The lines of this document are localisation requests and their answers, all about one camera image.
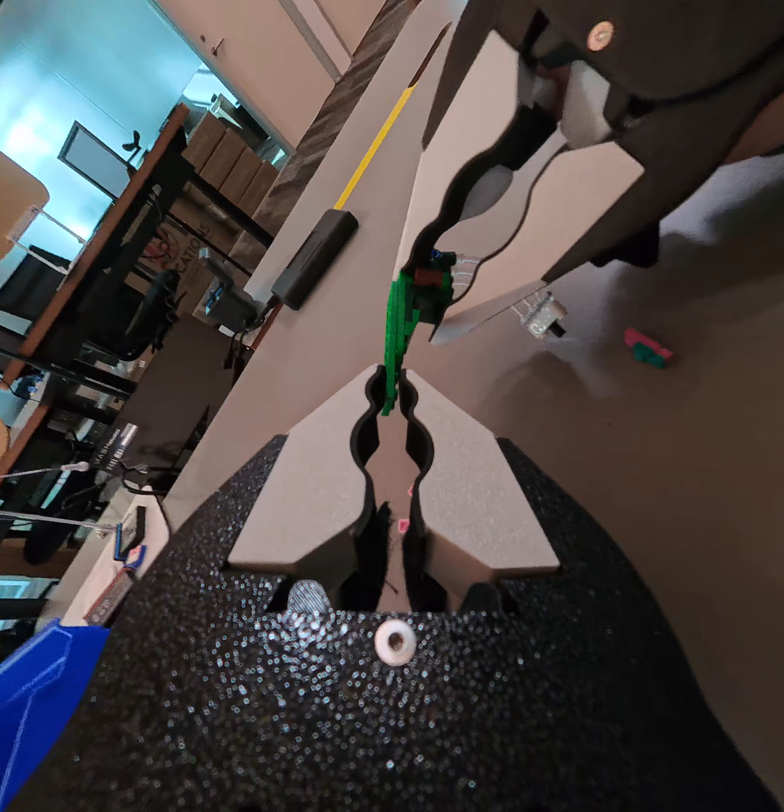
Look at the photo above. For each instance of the pink and green lego piece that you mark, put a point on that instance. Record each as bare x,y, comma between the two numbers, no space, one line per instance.
649,349

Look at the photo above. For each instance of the clear lego piece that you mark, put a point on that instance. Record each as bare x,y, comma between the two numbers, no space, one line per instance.
544,317

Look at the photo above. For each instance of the computer monitor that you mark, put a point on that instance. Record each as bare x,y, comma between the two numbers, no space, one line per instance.
97,158

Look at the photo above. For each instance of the large printed cardboard box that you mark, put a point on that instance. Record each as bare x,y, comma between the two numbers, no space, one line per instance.
189,247

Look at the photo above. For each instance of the yellow tape strip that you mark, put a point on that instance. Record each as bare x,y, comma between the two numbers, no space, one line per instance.
376,149

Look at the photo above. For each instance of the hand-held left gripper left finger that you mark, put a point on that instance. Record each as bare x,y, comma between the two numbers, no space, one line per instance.
303,488

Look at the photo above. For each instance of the black office chair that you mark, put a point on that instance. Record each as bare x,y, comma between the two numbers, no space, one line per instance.
138,311

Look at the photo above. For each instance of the blue plastic bin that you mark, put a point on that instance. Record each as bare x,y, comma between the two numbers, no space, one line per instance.
30,710

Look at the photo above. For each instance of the green lego build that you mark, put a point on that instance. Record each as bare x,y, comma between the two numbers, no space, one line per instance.
398,317

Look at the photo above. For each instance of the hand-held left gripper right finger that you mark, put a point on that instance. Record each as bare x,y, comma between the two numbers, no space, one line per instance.
487,501

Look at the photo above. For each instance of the row of cardboard boxes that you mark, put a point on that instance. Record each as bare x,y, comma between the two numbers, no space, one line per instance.
233,158

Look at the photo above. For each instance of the wooden desk with black frame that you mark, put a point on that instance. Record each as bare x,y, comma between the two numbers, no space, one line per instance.
113,209

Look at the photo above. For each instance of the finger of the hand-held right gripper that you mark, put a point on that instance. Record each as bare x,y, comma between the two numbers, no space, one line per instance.
474,114
582,196

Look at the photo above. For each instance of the black power bank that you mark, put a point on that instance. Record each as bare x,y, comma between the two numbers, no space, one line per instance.
313,260

